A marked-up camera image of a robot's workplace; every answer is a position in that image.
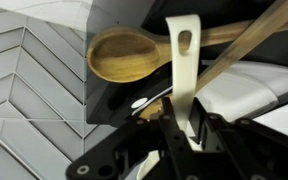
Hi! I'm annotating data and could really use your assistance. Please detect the wooden spoon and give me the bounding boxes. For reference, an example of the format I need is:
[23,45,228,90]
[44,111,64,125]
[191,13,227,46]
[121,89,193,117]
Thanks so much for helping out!
[86,14,288,84]

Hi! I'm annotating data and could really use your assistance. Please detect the long wooden stick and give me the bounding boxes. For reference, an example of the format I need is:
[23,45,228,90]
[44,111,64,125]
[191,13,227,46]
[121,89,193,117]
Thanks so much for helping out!
[138,0,288,121]

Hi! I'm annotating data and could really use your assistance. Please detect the white folded cloth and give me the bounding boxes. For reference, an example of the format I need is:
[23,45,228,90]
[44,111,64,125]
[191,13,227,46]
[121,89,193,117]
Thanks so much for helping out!
[195,60,288,123]

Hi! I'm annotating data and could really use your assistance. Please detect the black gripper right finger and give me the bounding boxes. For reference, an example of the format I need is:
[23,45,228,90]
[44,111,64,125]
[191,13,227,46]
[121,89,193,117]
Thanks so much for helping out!
[189,98,288,180]

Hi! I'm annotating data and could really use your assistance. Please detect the black toaster oven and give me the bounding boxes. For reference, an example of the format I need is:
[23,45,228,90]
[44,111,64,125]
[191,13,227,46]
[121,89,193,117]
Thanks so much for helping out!
[83,0,288,130]

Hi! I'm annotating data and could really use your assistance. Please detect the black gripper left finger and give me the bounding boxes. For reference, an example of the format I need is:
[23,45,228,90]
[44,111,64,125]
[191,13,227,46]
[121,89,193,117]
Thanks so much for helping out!
[66,97,202,180]

